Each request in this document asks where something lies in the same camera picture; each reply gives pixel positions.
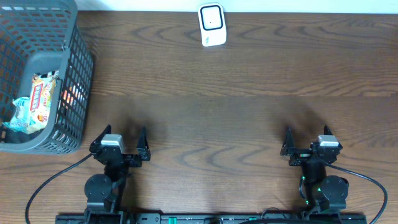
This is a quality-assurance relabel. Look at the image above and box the white barcode scanner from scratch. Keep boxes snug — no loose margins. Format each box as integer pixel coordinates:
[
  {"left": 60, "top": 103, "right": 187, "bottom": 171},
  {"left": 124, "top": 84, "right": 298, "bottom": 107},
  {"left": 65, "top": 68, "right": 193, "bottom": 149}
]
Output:
[{"left": 198, "top": 2, "right": 227, "bottom": 47}]

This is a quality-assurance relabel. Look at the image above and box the teal snack wrapper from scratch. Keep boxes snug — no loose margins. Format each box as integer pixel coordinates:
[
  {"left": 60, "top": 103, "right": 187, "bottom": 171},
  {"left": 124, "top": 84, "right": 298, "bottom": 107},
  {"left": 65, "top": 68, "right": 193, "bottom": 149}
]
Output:
[{"left": 3, "top": 97, "right": 30, "bottom": 134}]

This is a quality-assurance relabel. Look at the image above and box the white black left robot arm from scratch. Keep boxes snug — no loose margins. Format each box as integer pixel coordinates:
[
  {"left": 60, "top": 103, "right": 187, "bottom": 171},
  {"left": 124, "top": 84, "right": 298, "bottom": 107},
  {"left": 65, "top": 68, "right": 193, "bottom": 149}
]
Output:
[{"left": 84, "top": 125, "right": 151, "bottom": 223}]

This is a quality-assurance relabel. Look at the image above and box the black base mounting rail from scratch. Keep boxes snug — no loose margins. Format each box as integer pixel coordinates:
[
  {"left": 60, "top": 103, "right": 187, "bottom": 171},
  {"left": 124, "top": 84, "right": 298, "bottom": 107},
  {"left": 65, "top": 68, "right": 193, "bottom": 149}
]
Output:
[{"left": 55, "top": 212, "right": 367, "bottom": 224}]

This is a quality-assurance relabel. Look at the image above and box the large orange wipes pack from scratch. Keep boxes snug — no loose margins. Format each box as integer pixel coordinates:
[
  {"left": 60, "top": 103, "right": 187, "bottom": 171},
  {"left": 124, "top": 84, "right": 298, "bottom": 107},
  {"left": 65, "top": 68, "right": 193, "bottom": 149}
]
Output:
[{"left": 27, "top": 70, "right": 59, "bottom": 134}]

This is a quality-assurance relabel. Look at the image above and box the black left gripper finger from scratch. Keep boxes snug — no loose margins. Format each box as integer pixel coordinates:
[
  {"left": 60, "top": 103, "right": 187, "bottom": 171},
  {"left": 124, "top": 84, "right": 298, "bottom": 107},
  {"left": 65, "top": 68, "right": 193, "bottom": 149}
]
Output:
[
  {"left": 90, "top": 124, "right": 111, "bottom": 146},
  {"left": 136, "top": 127, "right": 149, "bottom": 155}
]

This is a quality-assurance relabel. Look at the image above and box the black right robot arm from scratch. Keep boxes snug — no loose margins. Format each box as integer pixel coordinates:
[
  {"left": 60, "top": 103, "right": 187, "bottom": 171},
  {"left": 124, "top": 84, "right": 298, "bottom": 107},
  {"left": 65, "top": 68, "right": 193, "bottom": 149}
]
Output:
[{"left": 280, "top": 126, "right": 349, "bottom": 220}]

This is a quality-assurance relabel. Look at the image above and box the grey plastic mesh basket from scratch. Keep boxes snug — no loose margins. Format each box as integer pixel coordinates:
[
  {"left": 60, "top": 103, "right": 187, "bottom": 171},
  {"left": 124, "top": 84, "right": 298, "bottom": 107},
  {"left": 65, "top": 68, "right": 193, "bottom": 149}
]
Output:
[{"left": 1, "top": 0, "right": 94, "bottom": 155}]

